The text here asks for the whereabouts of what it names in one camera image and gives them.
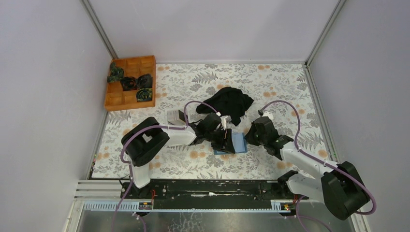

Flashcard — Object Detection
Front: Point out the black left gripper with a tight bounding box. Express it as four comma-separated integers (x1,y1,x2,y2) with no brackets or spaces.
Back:
204,128,233,155

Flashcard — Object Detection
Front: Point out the blue leather card holder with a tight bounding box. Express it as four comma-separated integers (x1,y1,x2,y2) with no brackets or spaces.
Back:
213,132,248,155

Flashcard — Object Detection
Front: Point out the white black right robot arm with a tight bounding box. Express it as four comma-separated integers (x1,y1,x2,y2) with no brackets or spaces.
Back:
245,116,372,220

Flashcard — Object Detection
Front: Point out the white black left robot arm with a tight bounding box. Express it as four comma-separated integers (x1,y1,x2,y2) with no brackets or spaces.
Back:
120,113,236,199

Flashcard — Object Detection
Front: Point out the white plastic card box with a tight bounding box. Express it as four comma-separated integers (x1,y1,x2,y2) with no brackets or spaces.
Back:
166,109,190,127

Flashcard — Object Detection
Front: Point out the black crumpled cloth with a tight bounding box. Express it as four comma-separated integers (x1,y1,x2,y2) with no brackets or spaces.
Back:
204,87,254,126

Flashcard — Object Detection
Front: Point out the floral patterned table mat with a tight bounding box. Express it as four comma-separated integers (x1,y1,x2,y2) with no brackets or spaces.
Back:
91,64,329,179

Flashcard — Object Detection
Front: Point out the dark rolled sock bottom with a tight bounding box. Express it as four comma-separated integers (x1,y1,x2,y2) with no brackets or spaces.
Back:
136,88,152,102

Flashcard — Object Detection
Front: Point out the dark rolled sock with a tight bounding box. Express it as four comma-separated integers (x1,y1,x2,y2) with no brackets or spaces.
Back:
136,73,153,89
120,77,137,91
136,88,152,102
107,62,124,83

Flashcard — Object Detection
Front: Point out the dark rolled sock right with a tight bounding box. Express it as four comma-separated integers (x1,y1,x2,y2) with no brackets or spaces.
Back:
136,73,153,89

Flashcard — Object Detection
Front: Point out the dark rolled sock middle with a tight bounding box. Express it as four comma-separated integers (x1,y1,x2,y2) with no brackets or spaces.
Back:
120,77,137,91

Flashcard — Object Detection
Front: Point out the wooden compartment tray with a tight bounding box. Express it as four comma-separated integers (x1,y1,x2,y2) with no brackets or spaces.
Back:
104,56,156,111

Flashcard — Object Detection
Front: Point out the dark rolled sock top left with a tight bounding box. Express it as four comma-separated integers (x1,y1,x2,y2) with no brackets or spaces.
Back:
107,62,124,83

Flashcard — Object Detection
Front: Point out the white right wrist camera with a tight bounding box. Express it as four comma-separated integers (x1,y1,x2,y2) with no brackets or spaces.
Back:
258,110,274,121

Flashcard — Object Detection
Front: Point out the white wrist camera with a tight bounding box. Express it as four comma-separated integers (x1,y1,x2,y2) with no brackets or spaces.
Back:
216,112,232,130
258,110,274,121

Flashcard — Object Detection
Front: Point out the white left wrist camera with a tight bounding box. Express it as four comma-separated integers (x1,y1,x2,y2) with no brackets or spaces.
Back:
216,112,232,130

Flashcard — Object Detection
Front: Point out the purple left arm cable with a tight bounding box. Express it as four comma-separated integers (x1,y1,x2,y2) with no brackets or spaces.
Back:
110,100,221,232

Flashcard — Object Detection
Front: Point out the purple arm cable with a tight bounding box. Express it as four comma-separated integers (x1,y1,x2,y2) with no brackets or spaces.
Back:
110,100,221,232
258,100,378,232

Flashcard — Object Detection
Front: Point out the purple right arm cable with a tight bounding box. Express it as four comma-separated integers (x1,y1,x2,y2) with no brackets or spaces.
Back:
258,100,378,232

